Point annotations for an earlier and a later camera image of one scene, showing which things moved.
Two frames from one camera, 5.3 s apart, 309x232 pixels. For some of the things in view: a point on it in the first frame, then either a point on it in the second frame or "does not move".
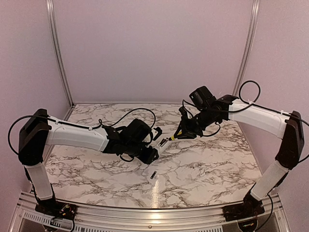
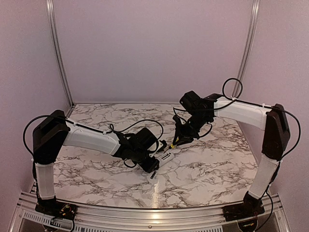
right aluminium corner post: (246, 46) does not move
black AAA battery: (153, 174) does not move
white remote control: (161, 145) -> (164, 158)
